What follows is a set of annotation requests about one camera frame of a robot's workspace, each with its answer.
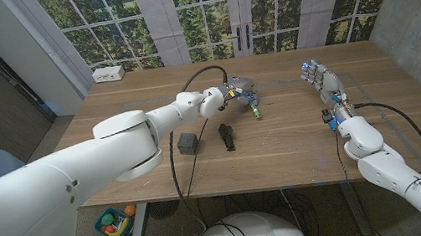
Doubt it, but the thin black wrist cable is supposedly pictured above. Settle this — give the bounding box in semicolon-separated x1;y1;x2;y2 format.
333;129;352;185
173;117;222;202

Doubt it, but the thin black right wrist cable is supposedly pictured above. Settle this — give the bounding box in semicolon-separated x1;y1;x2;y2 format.
333;129;352;185

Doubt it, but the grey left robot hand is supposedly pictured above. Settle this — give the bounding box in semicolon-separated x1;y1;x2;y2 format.
220;72;261;112

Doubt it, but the printed window forest backdrop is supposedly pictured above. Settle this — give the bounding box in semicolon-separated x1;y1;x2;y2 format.
12;0;421;95

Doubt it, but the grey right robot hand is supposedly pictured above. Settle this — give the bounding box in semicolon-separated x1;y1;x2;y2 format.
297;54;358;128

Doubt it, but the white box device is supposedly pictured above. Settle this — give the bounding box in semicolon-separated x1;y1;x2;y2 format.
91;63;127;85

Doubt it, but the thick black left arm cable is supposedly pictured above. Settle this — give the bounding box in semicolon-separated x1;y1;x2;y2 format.
155;62;252;236

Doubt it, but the thin black left wrist cable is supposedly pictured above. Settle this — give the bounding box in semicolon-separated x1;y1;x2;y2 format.
173;117;222;202

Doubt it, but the round black floor fan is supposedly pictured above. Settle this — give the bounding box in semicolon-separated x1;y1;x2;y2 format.
146;198;182;223

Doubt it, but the grey table leg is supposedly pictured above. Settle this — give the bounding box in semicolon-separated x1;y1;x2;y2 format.
122;202;154;236
337;178;373;236

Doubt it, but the teal basket of toys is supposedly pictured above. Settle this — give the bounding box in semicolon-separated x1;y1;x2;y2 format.
91;203;141;236

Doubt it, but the green white marker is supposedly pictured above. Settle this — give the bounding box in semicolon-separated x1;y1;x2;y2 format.
249;100;262;121

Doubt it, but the dark grey cube block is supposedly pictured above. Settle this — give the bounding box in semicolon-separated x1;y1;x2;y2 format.
175;130;202;158

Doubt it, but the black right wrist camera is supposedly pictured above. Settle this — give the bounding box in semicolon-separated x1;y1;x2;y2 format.
321;107;335;125

